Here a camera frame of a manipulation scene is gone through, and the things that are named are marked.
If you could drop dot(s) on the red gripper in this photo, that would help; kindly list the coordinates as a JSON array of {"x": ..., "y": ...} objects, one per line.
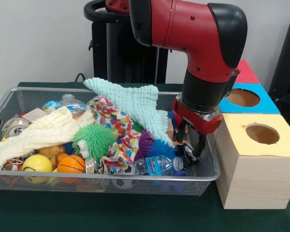
[{"x": 198, "y": 121}]

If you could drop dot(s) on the crushed silver can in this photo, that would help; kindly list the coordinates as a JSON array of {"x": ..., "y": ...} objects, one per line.
[{"x": 187, "y": 152}]

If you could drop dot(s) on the blue spiky ball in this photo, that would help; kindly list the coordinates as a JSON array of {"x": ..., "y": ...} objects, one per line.
[{"x": 162, "y": 149}]

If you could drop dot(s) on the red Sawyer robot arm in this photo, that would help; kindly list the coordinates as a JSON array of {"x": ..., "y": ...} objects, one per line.
[{"x": 193, "y": 34}]

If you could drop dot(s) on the shallow clear mesh bin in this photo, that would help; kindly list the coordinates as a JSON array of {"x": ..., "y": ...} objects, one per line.
[{"x": 210, "y": 171}]

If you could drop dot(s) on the wooden box with three holes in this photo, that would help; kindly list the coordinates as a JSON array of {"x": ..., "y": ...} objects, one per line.
[{"x": 256, "y": 179}]

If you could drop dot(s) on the red spiky toy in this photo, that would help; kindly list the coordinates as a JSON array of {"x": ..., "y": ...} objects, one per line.
[{"x": 172, "y": 118}]

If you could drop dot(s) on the crushed clear water bottle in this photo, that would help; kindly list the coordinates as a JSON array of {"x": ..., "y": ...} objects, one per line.
[{"x": 157, "y": 165}]

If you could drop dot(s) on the purple spiky ball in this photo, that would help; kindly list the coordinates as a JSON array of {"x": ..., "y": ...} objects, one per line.
[{"x": 144, "y": 144}]

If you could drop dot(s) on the mint green cloth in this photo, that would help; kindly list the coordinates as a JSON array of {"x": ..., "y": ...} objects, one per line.
[{"x": 130, "y": 99}]

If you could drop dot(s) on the colourful patterned cloth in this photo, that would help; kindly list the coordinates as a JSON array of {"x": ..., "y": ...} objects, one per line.
[{"x": 117, "y": 130}]

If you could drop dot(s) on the green spiky ball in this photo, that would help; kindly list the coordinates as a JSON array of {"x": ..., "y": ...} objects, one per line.
[{"x": 94, "y": 140}]

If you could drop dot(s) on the orange toy basketball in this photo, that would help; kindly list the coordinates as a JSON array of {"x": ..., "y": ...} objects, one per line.
[{"x": 71, "y": 165}]

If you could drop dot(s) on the pale yellow cloth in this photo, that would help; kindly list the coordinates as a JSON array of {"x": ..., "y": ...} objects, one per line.
[{"x": 43, "y": 130}]

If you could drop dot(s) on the yellow smiley ball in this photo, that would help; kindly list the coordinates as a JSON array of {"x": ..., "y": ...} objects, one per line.
[{"x": 36, "y": 165}]

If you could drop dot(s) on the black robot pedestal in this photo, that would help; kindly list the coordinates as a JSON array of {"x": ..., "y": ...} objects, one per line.
[{"x": 125, "y": 58}]

